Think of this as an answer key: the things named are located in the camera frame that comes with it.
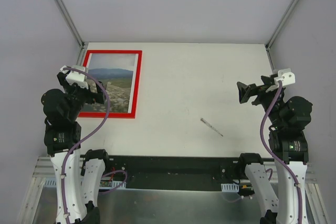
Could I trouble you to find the red picture frame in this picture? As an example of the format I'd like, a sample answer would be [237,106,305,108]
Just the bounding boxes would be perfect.
[82,49,142,119]

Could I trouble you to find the clear tester screwdriver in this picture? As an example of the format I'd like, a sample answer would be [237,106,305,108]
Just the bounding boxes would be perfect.
[200,118,223,137]

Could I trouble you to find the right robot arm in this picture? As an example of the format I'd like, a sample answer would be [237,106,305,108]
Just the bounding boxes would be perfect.
[237,69,312,223]

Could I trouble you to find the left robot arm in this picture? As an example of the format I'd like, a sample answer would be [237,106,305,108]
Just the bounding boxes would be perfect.
[41,66,109,223]

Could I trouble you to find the landscape photo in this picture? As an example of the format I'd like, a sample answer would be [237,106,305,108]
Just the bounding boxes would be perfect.
[86,53,139,114]

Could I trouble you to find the shiny metal floor sheet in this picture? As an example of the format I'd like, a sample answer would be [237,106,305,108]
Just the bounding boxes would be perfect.
[31,182,316,224]

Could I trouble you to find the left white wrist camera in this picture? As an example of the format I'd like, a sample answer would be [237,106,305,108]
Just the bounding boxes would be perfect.
[60,66,89,89]

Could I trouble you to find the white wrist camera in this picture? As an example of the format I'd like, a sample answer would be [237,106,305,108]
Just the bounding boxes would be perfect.
[266,68,296,92]
[60,66,89,89]

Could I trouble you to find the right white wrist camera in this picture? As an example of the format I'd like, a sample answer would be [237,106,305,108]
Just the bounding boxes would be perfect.
[266,68,296,92]

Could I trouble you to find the right aluminium side rail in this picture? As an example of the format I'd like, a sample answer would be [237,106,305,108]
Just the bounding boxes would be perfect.
[266,46,275,72]

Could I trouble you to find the aluminium side rail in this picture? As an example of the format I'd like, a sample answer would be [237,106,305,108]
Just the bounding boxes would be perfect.
[76,42,88,66]
[266,46,275,72]

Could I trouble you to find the left aluminium side rail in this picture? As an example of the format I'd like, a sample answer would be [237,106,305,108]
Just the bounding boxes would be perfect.
[76,42,88,66]

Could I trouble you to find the aluminium front rail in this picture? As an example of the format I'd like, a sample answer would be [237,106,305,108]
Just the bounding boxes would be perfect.
[33,156,318,184]

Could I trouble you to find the left white cable duct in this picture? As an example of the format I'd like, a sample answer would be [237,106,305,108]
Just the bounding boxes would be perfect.
[44,178,127,190]

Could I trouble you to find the white cable duct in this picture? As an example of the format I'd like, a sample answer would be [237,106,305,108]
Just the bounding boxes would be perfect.
[220,184,239,193]
[44,178,127,190]

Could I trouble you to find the left aluminium post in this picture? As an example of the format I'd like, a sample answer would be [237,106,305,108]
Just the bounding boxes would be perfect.
[54,0,85,48]

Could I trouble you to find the aluminium post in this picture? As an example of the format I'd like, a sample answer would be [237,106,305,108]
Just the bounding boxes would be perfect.
[54,0,85,48]
[265,0,300,51]

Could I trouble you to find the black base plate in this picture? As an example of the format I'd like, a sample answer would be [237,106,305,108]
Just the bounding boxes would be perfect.
[105,153,264,191]

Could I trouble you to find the right white cable duct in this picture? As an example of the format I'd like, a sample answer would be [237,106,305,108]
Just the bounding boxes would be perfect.
[220,184,239,193]

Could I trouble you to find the right aluminium post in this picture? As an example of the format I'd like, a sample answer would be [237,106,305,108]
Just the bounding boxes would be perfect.
[265,0,300,51]

